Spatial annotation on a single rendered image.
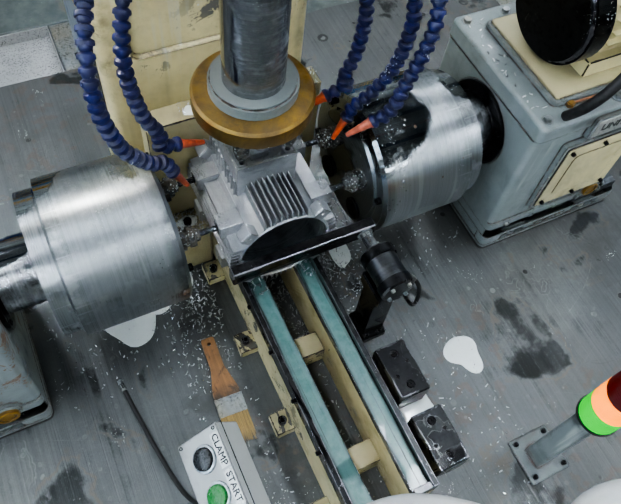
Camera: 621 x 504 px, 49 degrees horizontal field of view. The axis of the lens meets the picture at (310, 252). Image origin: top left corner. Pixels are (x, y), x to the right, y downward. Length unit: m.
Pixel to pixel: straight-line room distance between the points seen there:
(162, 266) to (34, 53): 1.47
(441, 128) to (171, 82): 0.46
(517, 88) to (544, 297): 0.44
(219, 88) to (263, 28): 0.14
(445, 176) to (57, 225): 0.60
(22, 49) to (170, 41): 1.28
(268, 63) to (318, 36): 0.85
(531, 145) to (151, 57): 0.64
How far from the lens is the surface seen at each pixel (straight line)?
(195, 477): 0.93
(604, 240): 1.56
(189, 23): 1.14
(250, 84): 0.92
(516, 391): 1.32
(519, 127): 1.21
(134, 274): 0.98
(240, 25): 0.86
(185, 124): 1.09
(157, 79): 1.18
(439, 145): 1.11
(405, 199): 1.11
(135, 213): 0.97
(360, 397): 1.12
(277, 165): 1.05
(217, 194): 1.09
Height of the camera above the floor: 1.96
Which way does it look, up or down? 59 degrees down
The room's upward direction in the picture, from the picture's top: 10 degrees clockwise
